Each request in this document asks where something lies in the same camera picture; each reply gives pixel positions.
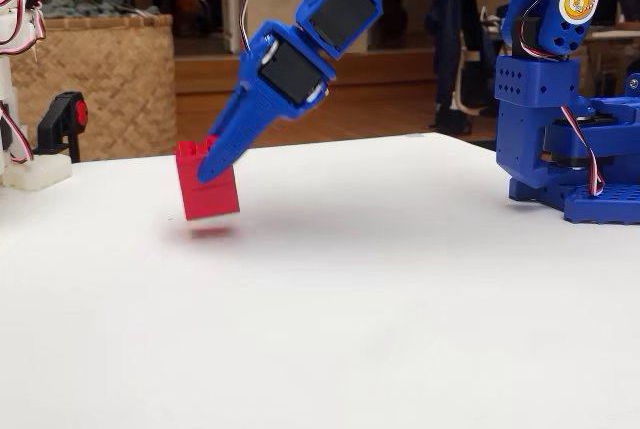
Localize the red toy bricks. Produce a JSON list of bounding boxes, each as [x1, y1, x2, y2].
[[173, 134, 242, 223]]

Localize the woven wicker planter basket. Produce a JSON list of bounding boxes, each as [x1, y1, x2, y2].
[[9, 13, 179, 163]]

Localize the black clamp red knob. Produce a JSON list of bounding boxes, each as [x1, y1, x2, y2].
[[33, 91, 90, 164]]

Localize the dark jacket on chair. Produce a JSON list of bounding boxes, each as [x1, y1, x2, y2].
[[424, 0, 502, 136]]

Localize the grey pebbles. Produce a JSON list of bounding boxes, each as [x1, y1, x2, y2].
[[39, 0, 162, 19]]

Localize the red white black gripper cable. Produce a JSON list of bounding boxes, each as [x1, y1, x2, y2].
[[238, 0, 362, 54]]

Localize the red white black base cable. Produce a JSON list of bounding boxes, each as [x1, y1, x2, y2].
[[559, 105, 607, 198]]

